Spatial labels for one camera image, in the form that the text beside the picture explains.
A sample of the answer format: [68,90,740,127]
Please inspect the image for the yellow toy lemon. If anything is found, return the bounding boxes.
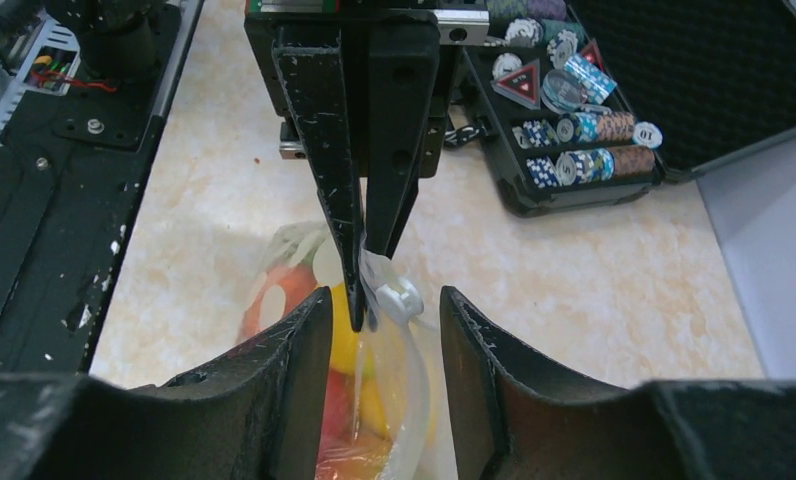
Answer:
[329,283,375,380]

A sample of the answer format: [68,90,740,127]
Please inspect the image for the black poker chip case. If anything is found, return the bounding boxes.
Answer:
[461,1,796,217]

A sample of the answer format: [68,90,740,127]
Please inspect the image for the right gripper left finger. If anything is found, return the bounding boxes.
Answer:
[0,288,332,479]

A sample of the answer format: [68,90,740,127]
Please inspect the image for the small orange toy fruit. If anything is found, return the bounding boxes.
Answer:
[237,265,317,342]

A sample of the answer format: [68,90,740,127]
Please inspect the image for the red toy apple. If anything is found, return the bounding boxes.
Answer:
[319,369,354,454]

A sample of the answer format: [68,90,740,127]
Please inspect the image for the clear dotted zip bag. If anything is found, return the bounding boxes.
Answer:
[238,222,458,479]

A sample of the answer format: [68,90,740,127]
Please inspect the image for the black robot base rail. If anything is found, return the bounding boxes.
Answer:
[0,1,202,373]

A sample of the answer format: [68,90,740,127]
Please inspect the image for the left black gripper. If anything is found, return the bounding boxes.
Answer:
[245,1,490,333]

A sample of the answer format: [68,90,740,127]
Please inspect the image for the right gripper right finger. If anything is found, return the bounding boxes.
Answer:
[440,286,796,479]

